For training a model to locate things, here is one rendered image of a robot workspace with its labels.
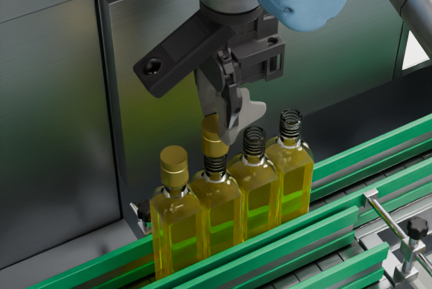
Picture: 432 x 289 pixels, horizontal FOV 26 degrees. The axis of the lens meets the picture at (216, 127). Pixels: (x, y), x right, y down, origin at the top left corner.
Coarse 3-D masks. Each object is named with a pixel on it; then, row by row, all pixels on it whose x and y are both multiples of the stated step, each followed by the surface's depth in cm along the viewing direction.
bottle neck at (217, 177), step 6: (204, 156) 119; (222, 156) 118; (204, 162) 120; (210, 162) 118; (216, 162) 118; (222, 162) 119; (204, 168) 121; (210, 168) 119; (216, 168) 119; (222, 168) 120; (204, 174) 122; (210, 174) 120; (216, 174) 120; (222, 174) 120; (210, 180) 121; (216, 180) 121; (222, 180) 121
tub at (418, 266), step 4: (428, 256) 144; (416, 264) 143; (420, 268) 143; (420, 272) 144; (424, 272) 144; (420, 276) 145; (424, 276) 145; (428, 276) 146; (416, 280) 141; (420, 280) 145; (424, 280) 146; (428, 280) 146; (412, 284) 141; (416, 284) 140; (420, 284) 140; (424, 284) 147; (428, 284) 147; (416, 288) 140; (420, 288) 140; (424, 288) 140; (428, 288) 148
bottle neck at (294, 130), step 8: (288, 112) 124; (296, 112) 123; (280, 120) 123; (288, 120) 125; (296, 120) 122; (280, 128) 124; (288, 128) 123; (296, 128) 123; (280, 136) 125; (288, 136) 124; (296, 136) 124; (280, 144) 126; (288, 144) 125; (296, 144) 125
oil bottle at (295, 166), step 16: (272, 144) 126; (304, 144) 126; (272, 160) 127; (288, 160) 125; (304, 160) 126; (288, 176) 127; (304, 176) 128; (288, 192) 129; (304, 192) 131; (288, 208) 132; (304, 208) 134
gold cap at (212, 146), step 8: (208, 120) 115; (216, 120) 115; (208, 128) 114; (216, 128) 114; (208, 136) 114; (216, 136) 114; (208, 144) 116; (216, 144) 115; (224, 144) 116; (208, 152) 117; (216, 152) 116; (224, 152) 117
